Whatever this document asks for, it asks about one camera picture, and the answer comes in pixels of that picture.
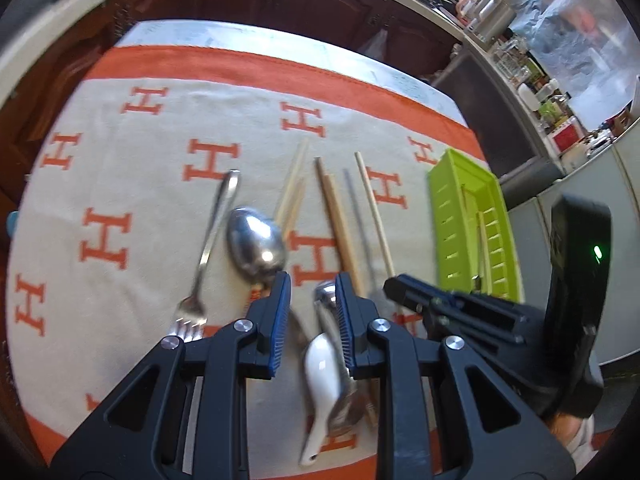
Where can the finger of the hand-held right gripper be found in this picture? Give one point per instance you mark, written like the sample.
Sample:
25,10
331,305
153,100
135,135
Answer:
475,332
450,300

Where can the slim bamboo chopstick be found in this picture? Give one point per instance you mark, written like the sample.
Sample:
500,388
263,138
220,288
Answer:
360,230

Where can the white ceramic spoon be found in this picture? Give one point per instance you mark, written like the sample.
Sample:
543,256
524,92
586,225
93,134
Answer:
320,375

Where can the glass jar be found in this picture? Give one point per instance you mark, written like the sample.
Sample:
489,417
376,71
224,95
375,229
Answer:
510,60

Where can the white kitchen countertop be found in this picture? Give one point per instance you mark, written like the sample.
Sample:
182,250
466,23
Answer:
50,25

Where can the red label container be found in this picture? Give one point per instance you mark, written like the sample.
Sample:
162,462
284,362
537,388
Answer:
567,135

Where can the steel fork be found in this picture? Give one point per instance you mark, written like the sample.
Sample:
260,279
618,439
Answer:
200,265

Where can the grey refrigerator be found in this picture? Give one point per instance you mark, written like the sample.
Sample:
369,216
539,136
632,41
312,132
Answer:
625,260

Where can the green plastic tray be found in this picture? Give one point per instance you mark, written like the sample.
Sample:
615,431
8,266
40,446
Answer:
450,210

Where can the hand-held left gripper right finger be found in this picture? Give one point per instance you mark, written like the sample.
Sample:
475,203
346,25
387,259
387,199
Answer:
345,325

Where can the person's right forearm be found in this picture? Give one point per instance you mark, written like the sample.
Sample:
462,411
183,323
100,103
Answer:
570,435

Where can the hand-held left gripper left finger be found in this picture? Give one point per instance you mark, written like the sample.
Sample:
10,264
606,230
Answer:
280,325

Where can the large steel spoon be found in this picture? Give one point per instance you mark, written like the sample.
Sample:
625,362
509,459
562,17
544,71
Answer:
255,245

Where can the hanging plastic bag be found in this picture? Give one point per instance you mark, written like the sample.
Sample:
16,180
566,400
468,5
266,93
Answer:
382,45

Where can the white bowl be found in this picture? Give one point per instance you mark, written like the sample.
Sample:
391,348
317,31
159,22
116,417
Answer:
527,96

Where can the bottle green label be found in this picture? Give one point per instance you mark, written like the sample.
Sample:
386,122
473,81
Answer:
552,110

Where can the white chopstick red striped end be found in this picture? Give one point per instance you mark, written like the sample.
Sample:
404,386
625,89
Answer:
372,210
292,180

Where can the orange patterned blanket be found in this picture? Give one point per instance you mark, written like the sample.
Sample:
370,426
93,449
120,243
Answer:
125,170

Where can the clear plastic sheet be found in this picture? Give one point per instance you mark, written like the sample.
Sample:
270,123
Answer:
575,50

